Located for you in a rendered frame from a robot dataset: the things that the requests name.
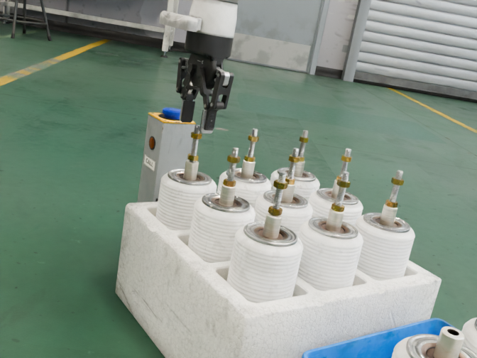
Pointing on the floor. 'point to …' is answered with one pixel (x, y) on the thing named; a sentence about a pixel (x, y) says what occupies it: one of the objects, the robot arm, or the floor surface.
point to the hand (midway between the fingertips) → (196, 119)
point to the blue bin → (377, 342)
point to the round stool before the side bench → (25, 19)
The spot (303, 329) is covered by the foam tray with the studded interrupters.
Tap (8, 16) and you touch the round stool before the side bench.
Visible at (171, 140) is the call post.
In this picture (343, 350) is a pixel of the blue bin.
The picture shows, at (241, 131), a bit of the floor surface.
